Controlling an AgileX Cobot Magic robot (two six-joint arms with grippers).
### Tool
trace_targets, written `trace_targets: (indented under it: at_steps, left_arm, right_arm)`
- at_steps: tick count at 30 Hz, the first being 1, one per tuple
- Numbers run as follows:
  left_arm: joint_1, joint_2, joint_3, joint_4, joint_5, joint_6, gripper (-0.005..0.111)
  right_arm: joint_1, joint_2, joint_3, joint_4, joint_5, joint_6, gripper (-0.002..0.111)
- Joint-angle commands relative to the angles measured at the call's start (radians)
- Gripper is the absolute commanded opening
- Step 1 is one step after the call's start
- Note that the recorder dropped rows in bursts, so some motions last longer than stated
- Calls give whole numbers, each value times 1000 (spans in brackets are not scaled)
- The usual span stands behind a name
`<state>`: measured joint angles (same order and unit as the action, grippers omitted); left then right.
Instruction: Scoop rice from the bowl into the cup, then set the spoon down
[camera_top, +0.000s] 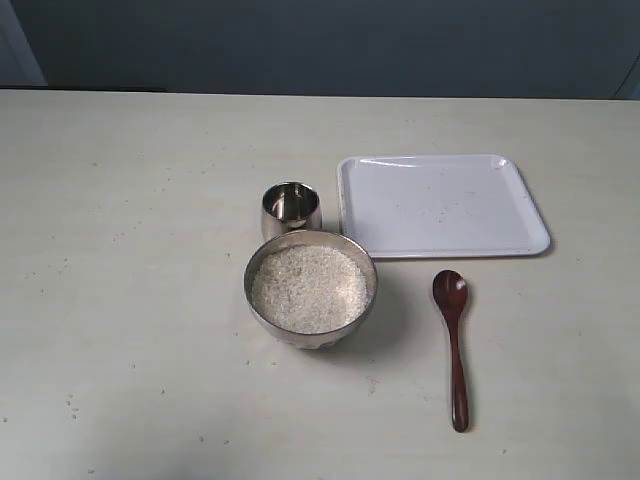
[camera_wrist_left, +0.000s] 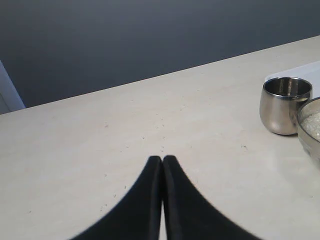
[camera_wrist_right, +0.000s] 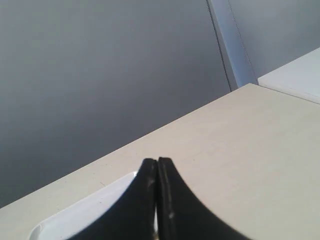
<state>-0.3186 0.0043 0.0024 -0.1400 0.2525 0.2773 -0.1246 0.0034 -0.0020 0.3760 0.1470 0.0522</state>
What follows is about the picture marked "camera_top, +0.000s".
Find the dark red wooden spoon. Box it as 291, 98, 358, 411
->
432, 270, 470, 433

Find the small steel cup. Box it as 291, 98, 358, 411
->
261, 181, 322, 241

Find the large steel rice bowl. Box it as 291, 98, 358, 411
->
244, 230, 378, 350

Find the white rectangular plastic tray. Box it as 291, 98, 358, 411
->
336, 154, 551, 259

